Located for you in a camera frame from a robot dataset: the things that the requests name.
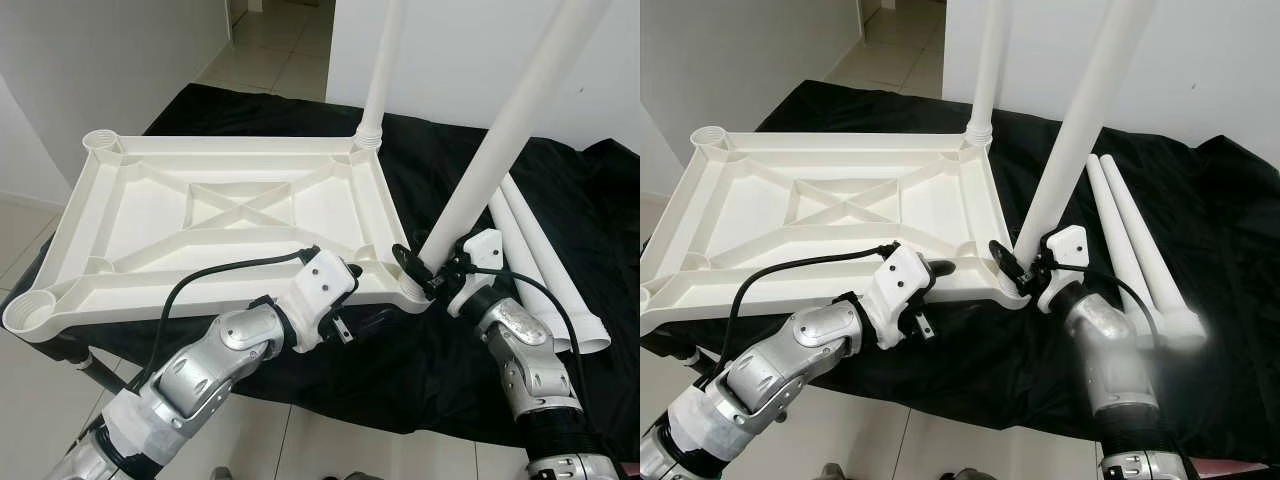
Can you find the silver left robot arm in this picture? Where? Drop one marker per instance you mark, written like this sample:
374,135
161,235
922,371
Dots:
200,370
790,370

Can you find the grey robot left foot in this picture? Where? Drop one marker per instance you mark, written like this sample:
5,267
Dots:
837,472
222,473

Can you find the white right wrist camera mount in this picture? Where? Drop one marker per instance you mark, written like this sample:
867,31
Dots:
1068,248
485,250

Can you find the white plastic table leg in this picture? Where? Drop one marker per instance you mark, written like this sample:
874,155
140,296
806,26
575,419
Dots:
1113,225
385,70
1085,120
990,70
510,130
1139,225
555,260
520,250

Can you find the red chair seat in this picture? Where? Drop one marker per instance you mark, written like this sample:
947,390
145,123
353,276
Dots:
1240,464

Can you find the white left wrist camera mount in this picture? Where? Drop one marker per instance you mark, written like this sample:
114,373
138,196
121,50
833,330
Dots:
325,290
900,285

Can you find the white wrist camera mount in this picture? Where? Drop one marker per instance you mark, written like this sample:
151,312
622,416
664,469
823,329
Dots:
485,250
325,290
900,285
1068,248

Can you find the white plastic table top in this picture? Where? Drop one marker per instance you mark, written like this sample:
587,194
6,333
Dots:
150,210
760,210

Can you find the grey robot foot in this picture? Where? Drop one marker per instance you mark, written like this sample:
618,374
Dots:
967,473
222,473
837,472
342,473

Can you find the grey robot right foot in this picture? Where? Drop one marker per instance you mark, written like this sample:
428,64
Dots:
342,473
967,473

